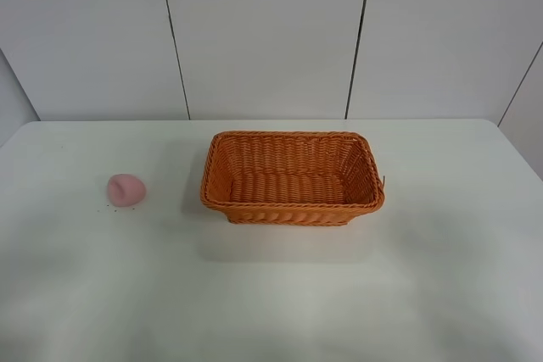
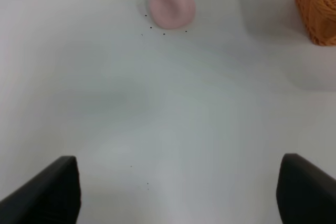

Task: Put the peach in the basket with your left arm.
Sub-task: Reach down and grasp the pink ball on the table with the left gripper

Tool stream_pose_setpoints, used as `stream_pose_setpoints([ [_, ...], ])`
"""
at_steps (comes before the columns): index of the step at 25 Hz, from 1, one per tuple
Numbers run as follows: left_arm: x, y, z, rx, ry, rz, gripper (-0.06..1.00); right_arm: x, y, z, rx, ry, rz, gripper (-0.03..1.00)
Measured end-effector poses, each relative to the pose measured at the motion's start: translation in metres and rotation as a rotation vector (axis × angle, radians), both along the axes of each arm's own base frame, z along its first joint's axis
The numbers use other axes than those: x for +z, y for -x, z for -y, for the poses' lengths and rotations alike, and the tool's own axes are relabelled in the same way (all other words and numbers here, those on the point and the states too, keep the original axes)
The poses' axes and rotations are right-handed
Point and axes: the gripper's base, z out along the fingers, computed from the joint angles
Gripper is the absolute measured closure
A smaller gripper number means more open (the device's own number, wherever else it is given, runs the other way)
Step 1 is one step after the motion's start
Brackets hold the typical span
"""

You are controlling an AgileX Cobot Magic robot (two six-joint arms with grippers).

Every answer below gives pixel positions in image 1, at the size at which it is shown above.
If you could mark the pink peach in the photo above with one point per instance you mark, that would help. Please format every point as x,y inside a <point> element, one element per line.
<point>125,190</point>

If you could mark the orange wicker basket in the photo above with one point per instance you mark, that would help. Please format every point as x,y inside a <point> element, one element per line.
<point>303,178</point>

